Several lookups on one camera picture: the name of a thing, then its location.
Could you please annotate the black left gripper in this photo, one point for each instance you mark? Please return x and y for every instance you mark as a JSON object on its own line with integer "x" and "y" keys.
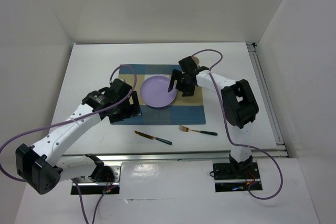
{"x": 132, "y": 109}

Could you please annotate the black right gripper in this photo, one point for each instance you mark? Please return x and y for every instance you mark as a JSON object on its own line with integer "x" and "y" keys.
{"x": 177, "y": 75}

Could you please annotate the purple plate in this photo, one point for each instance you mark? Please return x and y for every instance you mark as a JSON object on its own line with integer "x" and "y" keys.
{"x": 154, "y": 91}

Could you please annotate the gold knife dark handle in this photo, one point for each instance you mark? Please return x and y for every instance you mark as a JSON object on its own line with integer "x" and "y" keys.
{"x": 153, "y": 138}

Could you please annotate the blue tan striped placemat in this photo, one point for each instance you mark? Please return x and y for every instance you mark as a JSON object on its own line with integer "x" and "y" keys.
{"x": 183, "y": 110}

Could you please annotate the gold fork dark handle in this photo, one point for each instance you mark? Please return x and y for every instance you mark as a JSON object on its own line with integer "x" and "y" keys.
{"x": 186, "y": 129}

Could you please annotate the beige cup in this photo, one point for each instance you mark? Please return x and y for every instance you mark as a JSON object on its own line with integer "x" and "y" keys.
{"x": 196, "y": 60}

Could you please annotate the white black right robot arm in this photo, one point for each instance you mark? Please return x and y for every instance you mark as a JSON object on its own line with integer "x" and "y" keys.
{"x": 237, "y": 101}

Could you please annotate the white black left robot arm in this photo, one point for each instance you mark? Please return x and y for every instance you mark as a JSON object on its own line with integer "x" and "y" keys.
{"x": 42, "y": 165}

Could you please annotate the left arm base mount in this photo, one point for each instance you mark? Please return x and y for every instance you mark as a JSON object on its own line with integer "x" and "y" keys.
{"x": 93, "y": 175}

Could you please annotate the aluminium frame rail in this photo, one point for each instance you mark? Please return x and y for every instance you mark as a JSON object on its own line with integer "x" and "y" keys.
{"x": 90, "y": 67}

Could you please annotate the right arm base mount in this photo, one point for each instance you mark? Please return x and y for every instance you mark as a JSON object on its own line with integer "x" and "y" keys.
{"x": 228, "y": 180}

